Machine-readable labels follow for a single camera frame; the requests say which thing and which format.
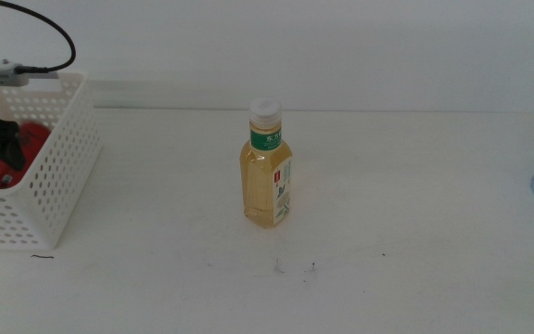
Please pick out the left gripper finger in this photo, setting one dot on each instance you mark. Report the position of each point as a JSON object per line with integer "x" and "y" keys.
{"x": 9, "y": 155}

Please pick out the red cola can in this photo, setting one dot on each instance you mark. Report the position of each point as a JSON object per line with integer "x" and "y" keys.
{"x": 35, "y": 139}

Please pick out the yellow tea bottle green label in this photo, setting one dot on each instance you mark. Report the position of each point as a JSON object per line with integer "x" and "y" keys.
{"x": 262, "y": 185}

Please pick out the white perforated plastic basket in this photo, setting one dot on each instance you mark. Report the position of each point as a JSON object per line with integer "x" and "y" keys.
{"x": 63, "y": 195}

